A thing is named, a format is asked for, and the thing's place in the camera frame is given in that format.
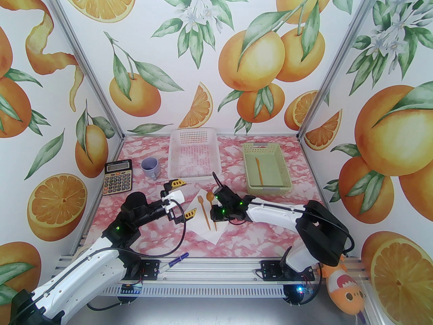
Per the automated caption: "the wooden fork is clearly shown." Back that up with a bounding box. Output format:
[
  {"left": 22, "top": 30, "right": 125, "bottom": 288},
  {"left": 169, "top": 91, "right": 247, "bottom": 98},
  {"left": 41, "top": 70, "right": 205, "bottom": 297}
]
[{"left": 197, "top": 196, "right": 211, "bottom": 231}]

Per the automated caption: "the white paper napkin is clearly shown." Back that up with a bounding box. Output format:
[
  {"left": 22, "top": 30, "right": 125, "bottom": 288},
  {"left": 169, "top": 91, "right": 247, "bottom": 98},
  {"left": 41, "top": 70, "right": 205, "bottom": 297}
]
[{"left": 185, "top": 188, "right": 234, "bottom": 245}]

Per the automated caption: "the wooden spoon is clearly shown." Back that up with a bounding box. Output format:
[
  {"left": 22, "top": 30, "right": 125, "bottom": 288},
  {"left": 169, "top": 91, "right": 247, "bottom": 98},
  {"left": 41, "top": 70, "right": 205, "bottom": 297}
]
[{"left": 206, "top": 191, "right": 218, "bottom": 232}]

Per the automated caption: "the green plastic basket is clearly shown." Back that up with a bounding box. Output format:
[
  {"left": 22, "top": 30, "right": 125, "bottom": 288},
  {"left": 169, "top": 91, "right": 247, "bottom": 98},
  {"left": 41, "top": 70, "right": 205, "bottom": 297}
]
[{"left": 243, "top": 143, "right": 293, "bottom": 195}]

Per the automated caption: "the white plastic mesh basket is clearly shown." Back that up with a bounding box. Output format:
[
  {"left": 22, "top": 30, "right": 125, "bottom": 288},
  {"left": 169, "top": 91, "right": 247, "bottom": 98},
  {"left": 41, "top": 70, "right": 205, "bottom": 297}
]
[{"left": 168, "top": 128, "right": 222, "bottom": 182}]

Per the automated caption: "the purple mug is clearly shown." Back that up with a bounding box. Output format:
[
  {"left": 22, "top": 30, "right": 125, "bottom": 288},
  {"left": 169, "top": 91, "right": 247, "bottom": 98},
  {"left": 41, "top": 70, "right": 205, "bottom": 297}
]
[{"left": 141, "top": 157, "right": 159, "bottom": 181}]

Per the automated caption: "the black and gold calculator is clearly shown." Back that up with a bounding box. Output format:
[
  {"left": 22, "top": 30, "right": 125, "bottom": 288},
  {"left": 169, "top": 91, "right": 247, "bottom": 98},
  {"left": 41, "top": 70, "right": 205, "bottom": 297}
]
[{"left": 102, "top": 159, "right": 133, "bottom": 195}]

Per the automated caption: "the blue capped pen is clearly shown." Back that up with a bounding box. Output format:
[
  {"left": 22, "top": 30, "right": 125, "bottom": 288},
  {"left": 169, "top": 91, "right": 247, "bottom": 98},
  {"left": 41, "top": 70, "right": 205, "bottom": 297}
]
[{"left": 158, "top": 253, "right": 188, "bottom": 273}]

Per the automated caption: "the orange fish plush toy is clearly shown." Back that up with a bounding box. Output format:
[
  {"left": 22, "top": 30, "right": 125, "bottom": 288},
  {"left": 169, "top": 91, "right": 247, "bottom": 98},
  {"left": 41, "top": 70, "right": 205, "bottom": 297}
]
[{"left": 321, "top": 261, "right": 367, "bottom": 317}]

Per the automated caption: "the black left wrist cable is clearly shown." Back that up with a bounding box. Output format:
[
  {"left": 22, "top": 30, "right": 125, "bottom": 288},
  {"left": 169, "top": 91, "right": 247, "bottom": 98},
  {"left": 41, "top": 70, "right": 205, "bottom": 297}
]
[{"left": 134, "top": 200, "right": 187, "bottom": 260}]

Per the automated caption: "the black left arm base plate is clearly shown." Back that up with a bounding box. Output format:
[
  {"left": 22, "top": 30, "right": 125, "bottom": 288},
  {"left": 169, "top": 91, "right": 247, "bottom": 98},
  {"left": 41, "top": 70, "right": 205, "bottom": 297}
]
[{"left": 122, "top": 259, "right": 160, "bottom": 280}]

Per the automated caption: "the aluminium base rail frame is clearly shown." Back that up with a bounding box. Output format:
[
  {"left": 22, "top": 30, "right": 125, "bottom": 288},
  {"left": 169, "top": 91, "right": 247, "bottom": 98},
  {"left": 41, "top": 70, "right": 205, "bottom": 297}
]
[{"left": 51, "top": 254, "right": 371, "bottom": 299}]

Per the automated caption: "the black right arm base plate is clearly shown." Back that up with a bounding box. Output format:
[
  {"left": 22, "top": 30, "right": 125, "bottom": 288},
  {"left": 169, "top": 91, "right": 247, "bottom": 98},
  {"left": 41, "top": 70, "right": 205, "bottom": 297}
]
[{"left": 260, "top": 260, "right": 322, "bottom": 282}]

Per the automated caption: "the black left base cable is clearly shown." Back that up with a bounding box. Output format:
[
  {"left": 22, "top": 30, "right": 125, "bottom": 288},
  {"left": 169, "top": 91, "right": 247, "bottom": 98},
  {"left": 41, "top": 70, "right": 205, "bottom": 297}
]
[{"left": 86, "top": 283, "right": 142, "bottom": 310}]

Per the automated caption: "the black base cable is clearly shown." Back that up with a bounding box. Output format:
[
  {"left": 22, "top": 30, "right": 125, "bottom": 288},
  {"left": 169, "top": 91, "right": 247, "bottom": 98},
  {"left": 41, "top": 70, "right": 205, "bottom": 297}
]
[
  {"left": 283, "top": 273, "right": 322, "bottom": 306},
  {"left": 86, "top": 283, "right": 142, "bottom": 310}
]

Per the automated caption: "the black right base cable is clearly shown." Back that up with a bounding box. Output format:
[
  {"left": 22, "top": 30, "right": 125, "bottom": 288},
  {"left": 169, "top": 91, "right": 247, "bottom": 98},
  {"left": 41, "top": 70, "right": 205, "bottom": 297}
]
[{"left": 283, "top": 273, "right": 322, "bottom": 306}]

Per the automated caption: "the aluminium frame post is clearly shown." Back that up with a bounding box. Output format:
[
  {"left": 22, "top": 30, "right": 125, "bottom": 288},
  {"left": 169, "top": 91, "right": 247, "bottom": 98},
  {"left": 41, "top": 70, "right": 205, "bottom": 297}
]
[
  {"left": 40, "top": 0, "right": 125, "bottom": 141},
  {"left": 296, "top": 0, "right": 389, "bottom": 141}
]

